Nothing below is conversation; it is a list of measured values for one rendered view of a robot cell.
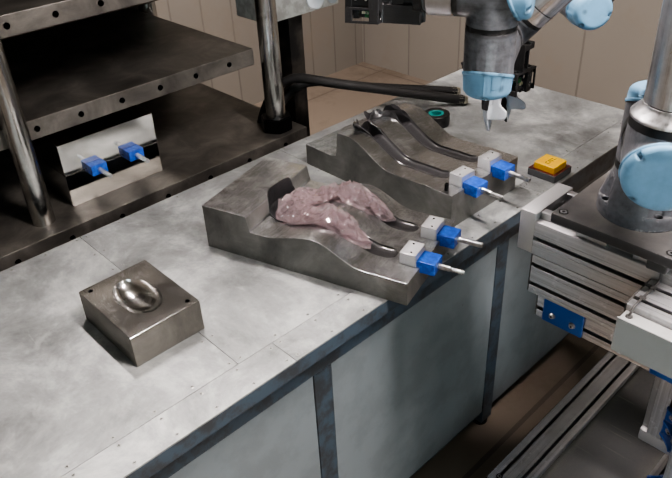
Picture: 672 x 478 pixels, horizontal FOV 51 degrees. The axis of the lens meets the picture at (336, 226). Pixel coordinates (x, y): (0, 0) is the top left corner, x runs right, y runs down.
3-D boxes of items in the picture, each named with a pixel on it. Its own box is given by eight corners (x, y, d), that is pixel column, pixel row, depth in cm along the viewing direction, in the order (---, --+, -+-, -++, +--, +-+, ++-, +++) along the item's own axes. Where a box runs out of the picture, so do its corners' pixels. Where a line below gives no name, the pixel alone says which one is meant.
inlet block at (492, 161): (534, 186, 167) (537, 166, 164) (522, 194, 164) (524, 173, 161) (488, 169, 175) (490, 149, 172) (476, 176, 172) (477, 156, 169)
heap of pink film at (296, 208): (401, 214, 160) (401, 184, 156) (365, 255, 147) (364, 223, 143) (303, 190, 171) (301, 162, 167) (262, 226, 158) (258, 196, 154)
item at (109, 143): (162, 170, 199) (151, 112, 190) (73, 207, 184) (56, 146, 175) (80, 122, 231) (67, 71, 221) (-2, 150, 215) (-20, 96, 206)
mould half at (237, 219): (454, 240, 160) (456, 198, 154) (407, 306, 142) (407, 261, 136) (270, 194, 182) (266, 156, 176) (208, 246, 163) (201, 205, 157)
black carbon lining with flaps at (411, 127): (482, 165, 176) (485, 130, 171) (441, 189, 167) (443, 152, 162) (380, 126, 197) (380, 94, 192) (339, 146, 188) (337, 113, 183)
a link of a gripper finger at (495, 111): (498, 137, 158) (508, 96, 154) (476, 129, 161) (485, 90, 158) (505, 136, 160) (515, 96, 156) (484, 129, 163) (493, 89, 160)
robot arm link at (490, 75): (518, 79, 113) (525, 10, 107) (508, 106, 104) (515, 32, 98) (469, 75, 115) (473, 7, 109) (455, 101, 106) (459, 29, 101)
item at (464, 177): (507, 203, 161) (509, 183, 158) (494, 212, 158) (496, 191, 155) (461, 185, 169) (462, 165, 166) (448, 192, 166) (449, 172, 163)
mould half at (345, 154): (514, 188, 179) (519, 140, 172) (450, 229, 164) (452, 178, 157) (372, 133, 210) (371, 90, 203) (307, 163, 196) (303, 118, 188)
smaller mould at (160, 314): (204, 328, 138) (199, 300, 135) (137, 367, 130) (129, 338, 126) (151, 286, 151) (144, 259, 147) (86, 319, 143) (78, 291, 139)
